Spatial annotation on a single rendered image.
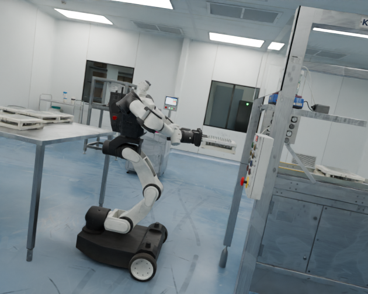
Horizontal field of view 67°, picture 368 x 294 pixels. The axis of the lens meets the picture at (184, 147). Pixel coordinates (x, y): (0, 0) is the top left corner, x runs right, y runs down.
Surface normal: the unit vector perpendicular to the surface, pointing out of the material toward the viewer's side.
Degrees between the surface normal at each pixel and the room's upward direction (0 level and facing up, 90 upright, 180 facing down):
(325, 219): 90
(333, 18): 90
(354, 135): 90
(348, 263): 90
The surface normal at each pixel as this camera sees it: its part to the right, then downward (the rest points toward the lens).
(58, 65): -0.12, 0.13
